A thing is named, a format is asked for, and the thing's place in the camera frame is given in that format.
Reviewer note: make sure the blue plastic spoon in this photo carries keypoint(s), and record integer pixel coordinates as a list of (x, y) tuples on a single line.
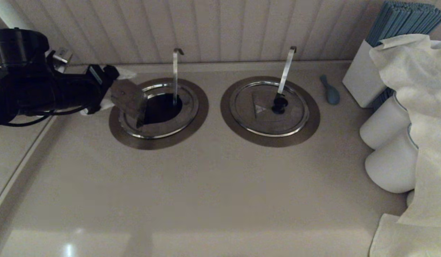
[(331, 95)]

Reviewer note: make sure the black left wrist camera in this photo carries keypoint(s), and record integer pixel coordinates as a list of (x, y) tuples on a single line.
[(20, 46)]

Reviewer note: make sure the stainless steel pot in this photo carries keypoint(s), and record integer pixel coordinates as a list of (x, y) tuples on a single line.
[(188, 107)]

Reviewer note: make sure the steel inner pot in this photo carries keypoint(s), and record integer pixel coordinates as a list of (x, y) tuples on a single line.
[(161, 109)]

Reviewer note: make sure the steel hinged lid black knob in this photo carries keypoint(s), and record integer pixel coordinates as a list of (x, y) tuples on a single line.
[(263, 125)]

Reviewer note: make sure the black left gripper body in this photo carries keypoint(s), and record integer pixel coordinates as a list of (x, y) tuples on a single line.
[(95, 87)]

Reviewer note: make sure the white rectangular holder box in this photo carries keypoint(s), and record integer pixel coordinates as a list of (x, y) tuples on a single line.
[(359, 78)]

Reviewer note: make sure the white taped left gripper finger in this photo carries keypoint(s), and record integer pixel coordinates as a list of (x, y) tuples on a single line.
[(106, 104), (126, 74)]

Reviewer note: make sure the thick white pole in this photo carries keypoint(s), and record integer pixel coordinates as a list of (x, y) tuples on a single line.
[(10, 14)]

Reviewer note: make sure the white paper cup stack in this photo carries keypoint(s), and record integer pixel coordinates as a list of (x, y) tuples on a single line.
[(381, 125), (390, 167)]

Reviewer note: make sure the blue ribbed paper stack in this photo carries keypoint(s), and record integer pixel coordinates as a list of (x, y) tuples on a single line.
[(381, 98)]

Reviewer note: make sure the blue stick bundle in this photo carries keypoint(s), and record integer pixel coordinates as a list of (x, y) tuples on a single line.
[(402, 19)]

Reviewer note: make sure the white woven cloth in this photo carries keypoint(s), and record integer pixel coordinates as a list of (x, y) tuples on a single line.
[(427, 107)]

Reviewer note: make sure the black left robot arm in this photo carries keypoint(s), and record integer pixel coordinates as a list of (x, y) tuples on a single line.
[(28, 92)]

